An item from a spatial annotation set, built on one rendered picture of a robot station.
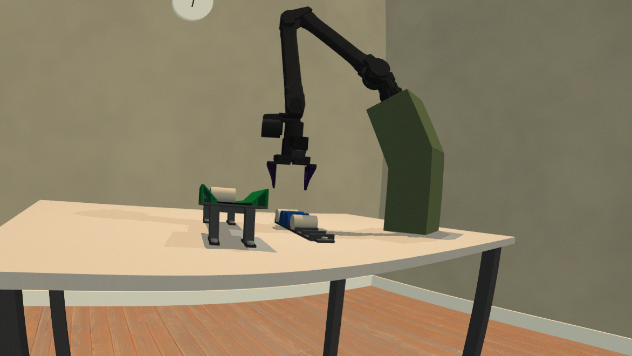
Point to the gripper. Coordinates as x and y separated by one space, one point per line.
283 160

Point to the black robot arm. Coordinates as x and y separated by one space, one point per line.
375 74

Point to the beige cylinder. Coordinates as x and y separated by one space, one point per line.
277 214
224 194
303 221

